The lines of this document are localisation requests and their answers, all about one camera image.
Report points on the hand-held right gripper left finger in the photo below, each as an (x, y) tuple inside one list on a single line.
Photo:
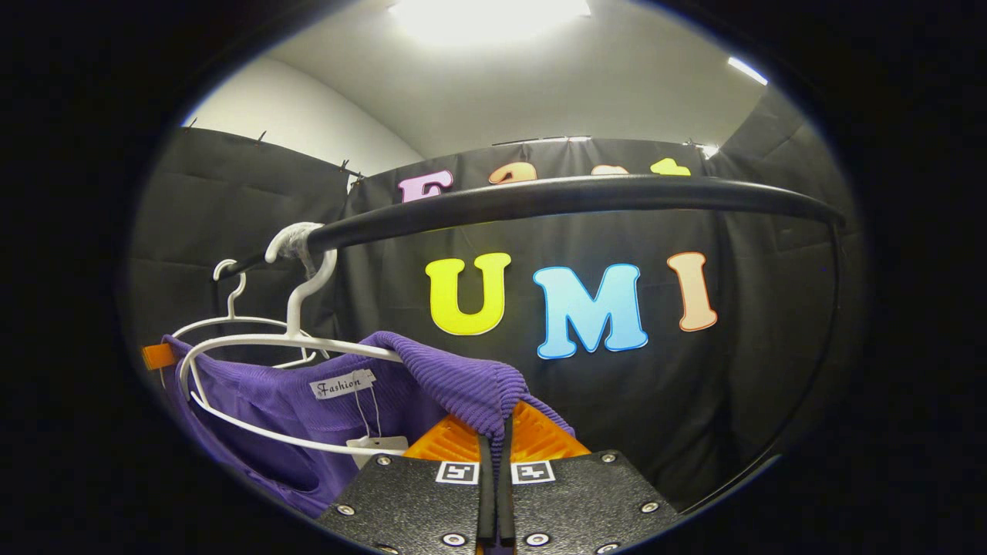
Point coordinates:
[(486, 501)]

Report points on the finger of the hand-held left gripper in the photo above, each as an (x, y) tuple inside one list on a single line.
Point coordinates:
[(160, 357)]

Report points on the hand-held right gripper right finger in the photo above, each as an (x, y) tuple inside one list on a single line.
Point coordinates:
[(506, 501)]

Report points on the purple ribbed shirt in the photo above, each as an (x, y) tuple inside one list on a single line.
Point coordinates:
[(463, 385)]

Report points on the white plastic hanger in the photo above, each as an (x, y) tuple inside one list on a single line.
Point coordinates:
[(234, 307), (294, 316)]

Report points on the black clothes rack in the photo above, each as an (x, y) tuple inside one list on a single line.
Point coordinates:
[(578, 196)]

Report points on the black backdrop cloth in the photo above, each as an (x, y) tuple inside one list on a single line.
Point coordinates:
[(231, 200)]

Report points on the small ceiling light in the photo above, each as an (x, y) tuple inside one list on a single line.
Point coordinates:
[(709, 151), (746, 70)]

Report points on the large ceiling light panel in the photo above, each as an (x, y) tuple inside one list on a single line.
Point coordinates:
[(490, 17)]

